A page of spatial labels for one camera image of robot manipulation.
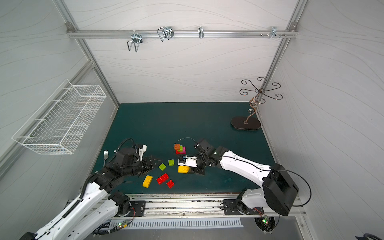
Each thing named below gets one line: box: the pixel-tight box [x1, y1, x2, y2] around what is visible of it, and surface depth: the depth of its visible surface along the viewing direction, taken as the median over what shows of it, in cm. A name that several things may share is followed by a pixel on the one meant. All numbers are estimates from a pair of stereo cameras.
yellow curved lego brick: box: [178, 165, 190, 174], surface depth 77 cm
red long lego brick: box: [156, 173, 170, 185], surface depth 84 cm
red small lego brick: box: [166, 180, 175, 189], surface depth 82 cm
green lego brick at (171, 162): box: [168, 159, 175, 167], surface depth 90 cm
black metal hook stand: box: [230, 77, 283, 131], surface depth 104 cm
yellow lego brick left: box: [142, 175, 153, 188], surface depth 82 cm
